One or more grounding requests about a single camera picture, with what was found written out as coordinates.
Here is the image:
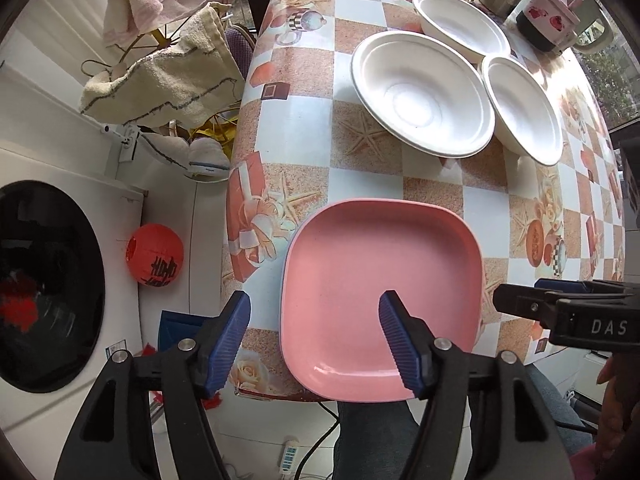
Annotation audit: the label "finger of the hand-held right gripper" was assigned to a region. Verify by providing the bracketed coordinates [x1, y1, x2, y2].
[492, 284, 558, 322]
[534, 278, 621, 295]

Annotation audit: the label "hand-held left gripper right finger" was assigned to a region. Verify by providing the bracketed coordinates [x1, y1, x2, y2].
[377, 289, 576, 480]

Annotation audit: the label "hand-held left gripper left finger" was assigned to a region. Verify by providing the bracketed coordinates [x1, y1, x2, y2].
[52, 290, 252, 480]

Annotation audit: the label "pink square plate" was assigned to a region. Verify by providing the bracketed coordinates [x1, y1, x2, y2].
[280, 199, 485, 403]

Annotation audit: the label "white paper bowl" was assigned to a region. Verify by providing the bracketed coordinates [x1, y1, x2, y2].
[412, 0, 512, 63]
[479, 55, 565, 167]
[351, 30, 496, 158]

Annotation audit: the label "person's right hand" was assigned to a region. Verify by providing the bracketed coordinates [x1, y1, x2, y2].
[596, 352, 640, 463]

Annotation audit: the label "person's left leg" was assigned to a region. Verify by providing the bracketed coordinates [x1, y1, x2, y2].
[332, 400, 422, 480]

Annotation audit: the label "red paper lantern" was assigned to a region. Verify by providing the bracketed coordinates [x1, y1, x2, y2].
[125, 224, 185, 288]

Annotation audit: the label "white power strip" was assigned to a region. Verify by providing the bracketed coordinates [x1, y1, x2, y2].
[277, 439, 301, 473]

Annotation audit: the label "white washing machine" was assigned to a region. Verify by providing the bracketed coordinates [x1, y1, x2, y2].
[0, 147, 148, 441]

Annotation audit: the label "white striped cloth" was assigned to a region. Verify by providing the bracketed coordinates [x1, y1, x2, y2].
[142, 132, 231, 178]

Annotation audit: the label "checkered patterned tablecloth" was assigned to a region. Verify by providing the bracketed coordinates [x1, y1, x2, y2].
[225, 0, 628, 403]

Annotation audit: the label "floral mug with pink lid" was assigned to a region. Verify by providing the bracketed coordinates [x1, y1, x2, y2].
[515, 0, 583, 53]

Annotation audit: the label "cream towel with dark stripe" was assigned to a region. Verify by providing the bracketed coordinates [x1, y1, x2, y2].
[80, 5, 246, 131]

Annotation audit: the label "purple woven chair back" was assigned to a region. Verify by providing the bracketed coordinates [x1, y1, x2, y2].
[225, 25, 258, 76]

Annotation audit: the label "towels on drying rack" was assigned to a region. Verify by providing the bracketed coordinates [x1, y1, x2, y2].
[82, 0, 241, 146]

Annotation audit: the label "pink towel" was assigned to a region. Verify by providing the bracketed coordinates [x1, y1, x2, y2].
[102, 0, 236, 48]

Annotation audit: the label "white plastic bracket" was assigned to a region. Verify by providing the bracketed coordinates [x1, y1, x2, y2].
[100, 122, 143, 163]

